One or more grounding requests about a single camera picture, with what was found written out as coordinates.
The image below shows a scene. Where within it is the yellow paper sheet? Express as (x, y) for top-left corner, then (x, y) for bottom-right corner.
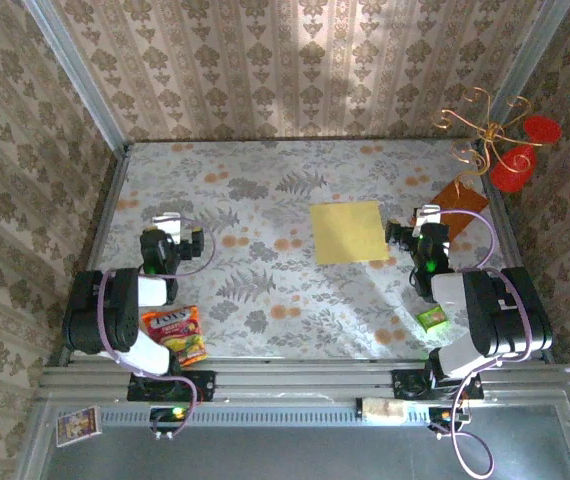
(309, 200), (392, 266)

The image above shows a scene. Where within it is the orange brown square card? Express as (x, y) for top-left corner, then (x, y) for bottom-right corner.
(429, 180), (491, 239)

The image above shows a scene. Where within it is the grey metal sheet panel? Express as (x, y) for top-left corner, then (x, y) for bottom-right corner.
(39, 404), (570, 480)

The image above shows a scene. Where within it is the small green packet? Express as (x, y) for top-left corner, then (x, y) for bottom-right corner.
(416, 306), (450, 332)

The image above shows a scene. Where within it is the red orange candy bag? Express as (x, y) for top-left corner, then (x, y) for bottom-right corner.
(141, 304), (210, 369)

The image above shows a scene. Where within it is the red round disc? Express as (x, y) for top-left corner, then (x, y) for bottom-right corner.
(522, 115), (563, 148)
(489, 145), (538, 194)

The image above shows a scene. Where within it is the floral patterned table mat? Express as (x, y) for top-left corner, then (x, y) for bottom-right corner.
(72, 139), (536, 362)

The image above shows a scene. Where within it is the small controller board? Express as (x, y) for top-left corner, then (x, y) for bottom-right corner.
(427, 405), (471, 434)
(149, 405), (189, 434)

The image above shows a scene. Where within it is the small picture card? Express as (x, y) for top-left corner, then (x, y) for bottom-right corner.
(55, 405), (103, 448)

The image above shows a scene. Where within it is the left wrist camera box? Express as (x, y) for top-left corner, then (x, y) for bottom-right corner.
(151, 212), (183, 246)

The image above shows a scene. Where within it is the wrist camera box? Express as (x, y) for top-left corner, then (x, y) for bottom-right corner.
(413, 203), (442, 229)
(151, 212), (183, 246)

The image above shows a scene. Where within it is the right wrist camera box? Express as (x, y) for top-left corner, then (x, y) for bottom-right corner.
(413, 203), (442, 229)

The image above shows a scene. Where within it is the aluminium side rail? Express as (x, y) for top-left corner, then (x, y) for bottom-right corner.
(58, 144), (132, 366)
(479, 143), (554, 362)

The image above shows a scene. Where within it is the gold wire ornament stand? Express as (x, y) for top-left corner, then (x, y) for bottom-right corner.
(431, 87), (544, 201)

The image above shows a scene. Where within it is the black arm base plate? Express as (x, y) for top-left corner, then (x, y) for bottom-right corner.
(390, 368), (484, 402)
(127, 369), (217, 403)

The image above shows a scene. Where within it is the aluminium frame post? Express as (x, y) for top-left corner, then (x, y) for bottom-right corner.
(23, 0), (132, 154)
(487, 0), (570, 131)

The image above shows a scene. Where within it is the aluminium rail beam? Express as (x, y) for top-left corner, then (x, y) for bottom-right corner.
(37, 357), (570, 402)

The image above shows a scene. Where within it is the grey slotted cable duct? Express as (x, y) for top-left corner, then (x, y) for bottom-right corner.
(99, 402), (434, 427)

